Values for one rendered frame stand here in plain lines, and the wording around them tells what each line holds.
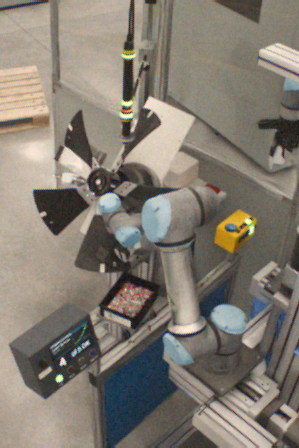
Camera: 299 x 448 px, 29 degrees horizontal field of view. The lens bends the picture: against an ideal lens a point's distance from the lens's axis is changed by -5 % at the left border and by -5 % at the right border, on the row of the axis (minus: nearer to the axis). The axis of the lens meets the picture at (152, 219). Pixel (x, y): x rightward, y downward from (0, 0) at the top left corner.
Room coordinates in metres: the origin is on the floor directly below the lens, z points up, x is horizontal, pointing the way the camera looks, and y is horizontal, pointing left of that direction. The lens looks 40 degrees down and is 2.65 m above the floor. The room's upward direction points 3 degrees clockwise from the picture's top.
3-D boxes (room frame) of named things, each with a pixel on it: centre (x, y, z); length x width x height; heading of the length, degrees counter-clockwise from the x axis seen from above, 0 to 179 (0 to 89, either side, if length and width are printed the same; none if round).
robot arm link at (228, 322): (1.20, -0.25, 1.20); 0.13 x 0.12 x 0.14; 121
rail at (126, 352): (1.58, -0.10, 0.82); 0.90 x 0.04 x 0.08; 141
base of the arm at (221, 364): (1.21, -0.26, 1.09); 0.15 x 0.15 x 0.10
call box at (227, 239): (1.88, -0.35, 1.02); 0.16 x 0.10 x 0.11; 141
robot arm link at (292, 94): (1.74, -0.45, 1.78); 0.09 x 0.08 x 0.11; 75
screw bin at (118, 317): (1.63, 0.07, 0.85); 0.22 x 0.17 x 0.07; 156
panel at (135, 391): (1.58, -0.10, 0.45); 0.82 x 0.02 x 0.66; 141
